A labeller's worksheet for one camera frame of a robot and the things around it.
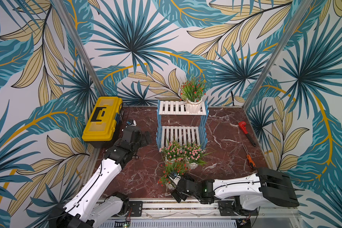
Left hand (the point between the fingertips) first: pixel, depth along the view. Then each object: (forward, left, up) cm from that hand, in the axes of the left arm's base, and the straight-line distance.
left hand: (142, 137), depth 77 cm
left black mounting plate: (-31, +2, -20) cm, 37 cm away
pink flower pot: (-6, -18, -5) cm, 19 cm away
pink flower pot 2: (-6, -28, -5) cm, 29 cm away
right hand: (-20, -18, -18) cm, 32 cm away
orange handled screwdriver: (-6, -66, -18) cm, 68 cm away
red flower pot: (-14, -15, -6) cm, 22 cm away
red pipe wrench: (+25, -69, -18) cm, 76 cm away
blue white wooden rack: (+26, -18, -20) cm, 37 cm away
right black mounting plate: (-30, -46, -17) cm, 57 cm away
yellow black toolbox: (+11, +25, -2) cm, 27 cm away
